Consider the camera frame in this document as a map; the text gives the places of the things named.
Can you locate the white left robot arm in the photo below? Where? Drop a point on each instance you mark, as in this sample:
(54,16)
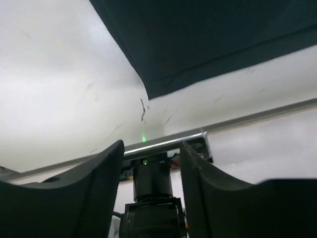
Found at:
(155,212)

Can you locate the dark navy shorts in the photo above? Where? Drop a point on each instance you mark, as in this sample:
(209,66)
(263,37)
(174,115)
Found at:
(173,44)

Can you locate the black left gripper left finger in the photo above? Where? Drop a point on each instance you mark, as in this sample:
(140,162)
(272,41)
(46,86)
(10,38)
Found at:
(77,203)

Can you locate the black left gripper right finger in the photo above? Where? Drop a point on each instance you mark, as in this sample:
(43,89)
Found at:
(219,205)

